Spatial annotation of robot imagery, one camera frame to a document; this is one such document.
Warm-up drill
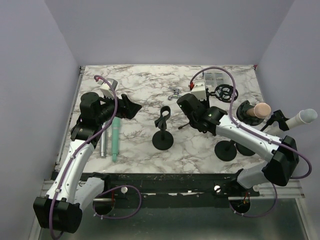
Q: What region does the pink microphone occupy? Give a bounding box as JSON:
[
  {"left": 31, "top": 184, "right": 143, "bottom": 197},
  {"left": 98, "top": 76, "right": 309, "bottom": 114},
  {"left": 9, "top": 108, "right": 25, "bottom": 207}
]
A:
[{"left": 246, "top": 102, "right": 271, "bottom": 119}]

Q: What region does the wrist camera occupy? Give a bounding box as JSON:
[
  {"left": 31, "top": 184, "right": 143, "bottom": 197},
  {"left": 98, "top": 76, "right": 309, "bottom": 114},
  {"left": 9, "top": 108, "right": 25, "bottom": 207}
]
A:
[
  {"left": 189, "top": 81, "right": 207, "bottom": 101},
  {"left": 97, "top": 78, "right": 118, "bottom": 99}
]

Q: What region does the black tripod shock-mount stand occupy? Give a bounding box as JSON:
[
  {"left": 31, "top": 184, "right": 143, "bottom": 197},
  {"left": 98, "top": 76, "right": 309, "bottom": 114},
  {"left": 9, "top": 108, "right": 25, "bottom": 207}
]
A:
[{"left": 176, "top": 84, "right": 239, "bottom": 134}]

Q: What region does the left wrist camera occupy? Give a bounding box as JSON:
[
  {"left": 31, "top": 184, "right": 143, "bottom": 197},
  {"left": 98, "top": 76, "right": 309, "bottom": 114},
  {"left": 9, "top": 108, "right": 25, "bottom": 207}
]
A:
[{"left": 97, "top": 78, "right": 118, "bottom": 99}]

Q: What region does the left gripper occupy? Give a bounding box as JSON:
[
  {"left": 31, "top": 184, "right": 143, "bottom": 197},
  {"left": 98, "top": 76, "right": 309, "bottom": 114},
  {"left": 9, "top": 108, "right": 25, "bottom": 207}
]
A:
[{"left": 96, "top": 91, "right": 142, "bottom": 125}]

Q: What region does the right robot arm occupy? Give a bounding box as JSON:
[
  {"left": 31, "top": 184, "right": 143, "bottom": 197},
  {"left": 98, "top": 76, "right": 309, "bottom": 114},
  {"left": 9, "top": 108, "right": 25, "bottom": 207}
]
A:
[{"left": 176, "top": 93, "right": 299, "bottom": 196}]

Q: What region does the black stand of white microphone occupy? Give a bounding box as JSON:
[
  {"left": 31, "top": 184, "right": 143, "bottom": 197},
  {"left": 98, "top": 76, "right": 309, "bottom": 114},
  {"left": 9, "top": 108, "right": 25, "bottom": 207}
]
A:
[{"left": 235, "top": 110, "right": 289, "bottom": 157}]

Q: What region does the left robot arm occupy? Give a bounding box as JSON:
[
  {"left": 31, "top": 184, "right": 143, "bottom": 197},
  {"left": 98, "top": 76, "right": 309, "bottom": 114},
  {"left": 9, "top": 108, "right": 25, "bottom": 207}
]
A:
[{"left": 33, "top": 92, "right": 142, "bottom": 233}]

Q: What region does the chrome faucet tap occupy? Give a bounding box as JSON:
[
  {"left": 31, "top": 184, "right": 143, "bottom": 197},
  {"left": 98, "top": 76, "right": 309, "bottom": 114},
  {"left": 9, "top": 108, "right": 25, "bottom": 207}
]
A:
[{"left": 167, "top": 86, "right": 181, "bottom": 101}]

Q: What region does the grey mesh microphone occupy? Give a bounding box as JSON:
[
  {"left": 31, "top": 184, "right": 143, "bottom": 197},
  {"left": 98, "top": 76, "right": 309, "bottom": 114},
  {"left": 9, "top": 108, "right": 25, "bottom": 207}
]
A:
[{"left": 99, "top": 129, "right": 108, "bottom": 158}]

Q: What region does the white microphone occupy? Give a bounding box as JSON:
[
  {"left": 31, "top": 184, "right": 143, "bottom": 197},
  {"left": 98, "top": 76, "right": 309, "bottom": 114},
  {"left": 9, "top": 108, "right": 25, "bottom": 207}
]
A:
[{"left": 266, "top": 108, "right": 318, "bottom": 136}]

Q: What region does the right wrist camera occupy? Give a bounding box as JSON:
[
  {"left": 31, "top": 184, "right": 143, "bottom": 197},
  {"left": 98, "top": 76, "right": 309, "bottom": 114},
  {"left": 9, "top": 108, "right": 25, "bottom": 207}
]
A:
[{"left": 189, "top": 81, "right": 207, "bottom": 101}]

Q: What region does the aluminium frame rail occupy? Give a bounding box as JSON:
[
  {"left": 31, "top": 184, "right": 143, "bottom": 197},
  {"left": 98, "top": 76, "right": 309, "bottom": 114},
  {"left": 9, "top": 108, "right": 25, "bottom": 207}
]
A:
[{"left": 28, "top": 65, "right": 86, "bottom": 240}]

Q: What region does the black round-base mic stand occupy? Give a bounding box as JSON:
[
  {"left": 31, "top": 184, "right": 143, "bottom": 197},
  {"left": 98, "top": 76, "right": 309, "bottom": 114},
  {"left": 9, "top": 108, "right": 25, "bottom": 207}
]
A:
[{"left": 152, "top": 106, "right": 174, "bottom": 151}]

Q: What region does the clear plastic screw box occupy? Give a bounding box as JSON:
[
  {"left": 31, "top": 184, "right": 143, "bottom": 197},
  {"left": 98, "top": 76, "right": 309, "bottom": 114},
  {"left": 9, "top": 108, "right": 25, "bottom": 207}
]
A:
[{"left": 202, "top": 71, "right": 224, "bottom": 88}]

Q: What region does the black stand of pink microphone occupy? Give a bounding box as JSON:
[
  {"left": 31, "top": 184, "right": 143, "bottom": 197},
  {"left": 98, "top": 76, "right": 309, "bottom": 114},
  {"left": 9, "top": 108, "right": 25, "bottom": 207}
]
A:
[{"left": 214, "top": 100, "right": 264, "bottom": 162}]

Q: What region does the teal microphone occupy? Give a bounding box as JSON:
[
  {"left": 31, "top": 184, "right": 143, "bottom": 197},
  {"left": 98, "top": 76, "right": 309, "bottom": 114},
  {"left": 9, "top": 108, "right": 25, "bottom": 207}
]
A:
[{"left": 111, "top": 117, "right": 121, "bottom": 163}]

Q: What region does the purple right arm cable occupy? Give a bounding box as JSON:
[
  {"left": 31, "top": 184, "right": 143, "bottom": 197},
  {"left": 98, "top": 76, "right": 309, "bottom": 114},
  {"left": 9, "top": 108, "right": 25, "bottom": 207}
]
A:
[{"left": 189, "top": 66, "right": 313, "bottom": 218}]

